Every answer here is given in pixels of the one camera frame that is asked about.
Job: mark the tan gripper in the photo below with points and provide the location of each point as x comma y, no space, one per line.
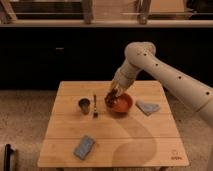
116,88

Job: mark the dark grape bunch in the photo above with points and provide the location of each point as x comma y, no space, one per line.
111,97

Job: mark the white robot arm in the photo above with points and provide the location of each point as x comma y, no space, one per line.
141,56

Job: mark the orange bowl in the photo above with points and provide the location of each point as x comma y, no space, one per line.
121,104

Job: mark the blue folded cloth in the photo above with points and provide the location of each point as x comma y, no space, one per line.
147,108

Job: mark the dark metal cup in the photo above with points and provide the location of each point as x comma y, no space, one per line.
84,105

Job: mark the wooden folding table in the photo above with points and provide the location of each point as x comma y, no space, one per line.
129,140

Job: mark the blue sponge near front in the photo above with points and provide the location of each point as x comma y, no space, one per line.
84,147

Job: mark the black object at floor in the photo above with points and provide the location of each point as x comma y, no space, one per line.
9,158

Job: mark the wooden shelf frame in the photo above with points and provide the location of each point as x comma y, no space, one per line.
106,13

